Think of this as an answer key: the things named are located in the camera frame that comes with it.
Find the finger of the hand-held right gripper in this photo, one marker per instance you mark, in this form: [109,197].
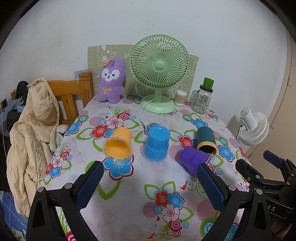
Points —
[248,172]
[274,159]

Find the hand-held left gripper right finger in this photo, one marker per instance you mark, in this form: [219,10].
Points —
[211,187]

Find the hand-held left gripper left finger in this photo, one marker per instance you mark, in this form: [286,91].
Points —
[89,185]

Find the purple cup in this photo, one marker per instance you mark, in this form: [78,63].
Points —
[192,158]

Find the dark teal cup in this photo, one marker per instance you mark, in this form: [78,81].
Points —
[205,138]

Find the orange cup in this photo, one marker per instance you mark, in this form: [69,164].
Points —
[120,136]

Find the blue cup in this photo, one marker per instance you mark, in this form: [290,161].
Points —
[157,143]

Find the white floor fan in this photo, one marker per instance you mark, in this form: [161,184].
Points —
[254,127]

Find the floral tablecloth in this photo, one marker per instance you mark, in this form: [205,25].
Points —
[129,180]

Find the beige door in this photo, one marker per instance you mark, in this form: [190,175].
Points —
[286,104]

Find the beige padded jacket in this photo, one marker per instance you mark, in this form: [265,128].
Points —
[25,139]

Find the blue checked bedsheet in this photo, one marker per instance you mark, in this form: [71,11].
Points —
[11,215]

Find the glass mug with green lid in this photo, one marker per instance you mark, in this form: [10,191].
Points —
[202,99]

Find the cotton swab container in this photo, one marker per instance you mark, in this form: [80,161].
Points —
[180,98]

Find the wooden chair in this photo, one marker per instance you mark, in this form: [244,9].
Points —
[86,90]

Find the purple plush bunny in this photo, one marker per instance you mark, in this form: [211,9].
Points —
[111,85]

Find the black garment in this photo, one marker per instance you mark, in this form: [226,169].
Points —
[22,89]

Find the green desk fan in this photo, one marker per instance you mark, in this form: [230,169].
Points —
[159,64]

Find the blue wall sticker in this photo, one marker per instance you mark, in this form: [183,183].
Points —
[79,73]

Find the green printed wall mat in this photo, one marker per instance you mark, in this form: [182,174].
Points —
[97,58]

